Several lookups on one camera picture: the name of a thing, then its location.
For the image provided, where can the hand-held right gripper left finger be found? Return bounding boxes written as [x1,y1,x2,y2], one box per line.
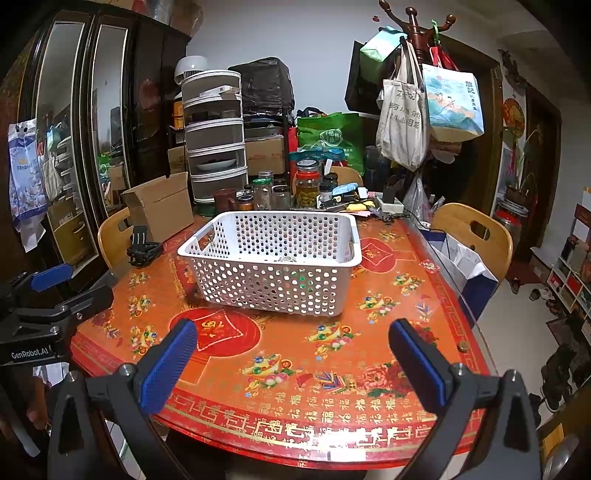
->
[48,318,199,480]

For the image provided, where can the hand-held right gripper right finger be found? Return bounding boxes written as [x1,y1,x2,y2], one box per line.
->
[388,318,542,480]

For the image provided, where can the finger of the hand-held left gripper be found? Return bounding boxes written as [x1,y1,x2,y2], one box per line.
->
[0,284,115,344]
[0,264,73,308]

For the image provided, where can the white perforated plastic basket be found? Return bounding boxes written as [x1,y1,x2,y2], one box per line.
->
[178,210,362,317]

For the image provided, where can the wooden chair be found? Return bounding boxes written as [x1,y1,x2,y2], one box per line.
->
[429,203,514,282]
[98,208,134,273]

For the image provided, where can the black folding phone stand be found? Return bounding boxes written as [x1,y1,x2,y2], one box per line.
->
[127,226,164,267]

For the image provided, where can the blue and white hanging packet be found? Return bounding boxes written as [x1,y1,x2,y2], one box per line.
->
[7,119,49,232]

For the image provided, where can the white and blue paper bag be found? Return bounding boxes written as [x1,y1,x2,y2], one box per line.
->
[422,231,499,315]

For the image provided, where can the open cardboard box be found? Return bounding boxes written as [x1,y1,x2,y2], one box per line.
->
[121,172,195,243]

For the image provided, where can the dark shoes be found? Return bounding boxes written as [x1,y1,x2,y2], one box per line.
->
[539,344,579,412]

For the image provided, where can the brown mug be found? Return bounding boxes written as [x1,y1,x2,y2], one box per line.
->
[213,188,238,214]

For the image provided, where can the large glass jar red lid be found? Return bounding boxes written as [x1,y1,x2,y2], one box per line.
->
[494,198,529,241]

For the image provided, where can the low storage shelf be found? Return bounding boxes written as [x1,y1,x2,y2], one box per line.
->
[547,231,591,319]

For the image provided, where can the empty glass jar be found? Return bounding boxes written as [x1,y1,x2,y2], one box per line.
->
[252,178,273,210]

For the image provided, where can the glass jar of pickles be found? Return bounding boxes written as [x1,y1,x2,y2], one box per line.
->
[294,159,321,209]

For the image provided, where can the dark mirrored cabinet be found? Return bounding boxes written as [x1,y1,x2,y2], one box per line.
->
[0,0,191,282]

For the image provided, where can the white stacked drawer tower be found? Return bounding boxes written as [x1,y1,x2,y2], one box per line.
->
[181,69,249,217]

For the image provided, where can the brown cardboard box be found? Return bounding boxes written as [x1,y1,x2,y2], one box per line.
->
[245,134,287,175]

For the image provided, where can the beige canvas tote bag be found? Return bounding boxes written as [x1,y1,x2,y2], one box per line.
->
[375,41,430,171]

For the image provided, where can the green shopping bag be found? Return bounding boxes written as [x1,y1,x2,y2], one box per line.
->
[297,112,365,175]

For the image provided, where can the blue printed paper bag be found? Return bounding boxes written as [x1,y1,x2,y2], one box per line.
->
[421,64,485,143]

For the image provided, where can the black wrapped box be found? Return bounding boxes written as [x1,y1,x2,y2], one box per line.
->
[228,56,295,114]

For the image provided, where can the black hanging bag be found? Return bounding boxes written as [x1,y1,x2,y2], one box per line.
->
[344,41,385,112]

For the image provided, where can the green paper bag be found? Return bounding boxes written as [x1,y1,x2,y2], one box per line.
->
[360,28,403,64]

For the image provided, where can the wooden coat rack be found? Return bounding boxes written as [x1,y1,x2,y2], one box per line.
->
[379,0,458,84]

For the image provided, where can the red round wall ornament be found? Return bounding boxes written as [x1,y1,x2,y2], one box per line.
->
[502,98,527,139]

